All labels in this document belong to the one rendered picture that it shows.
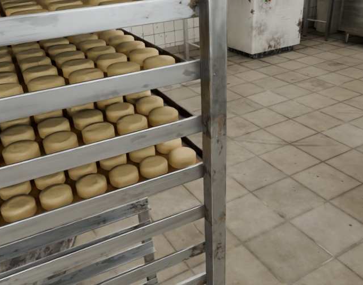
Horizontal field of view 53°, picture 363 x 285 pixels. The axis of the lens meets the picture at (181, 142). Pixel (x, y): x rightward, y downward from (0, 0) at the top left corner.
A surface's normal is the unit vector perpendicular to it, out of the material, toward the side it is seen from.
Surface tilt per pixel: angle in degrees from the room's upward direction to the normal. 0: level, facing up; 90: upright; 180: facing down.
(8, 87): 0
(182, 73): 90
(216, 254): 90
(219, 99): 90
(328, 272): 0
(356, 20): 90
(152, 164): 0
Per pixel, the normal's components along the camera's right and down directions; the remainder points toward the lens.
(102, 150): 0.45, 0.41
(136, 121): -0.05, -0.87
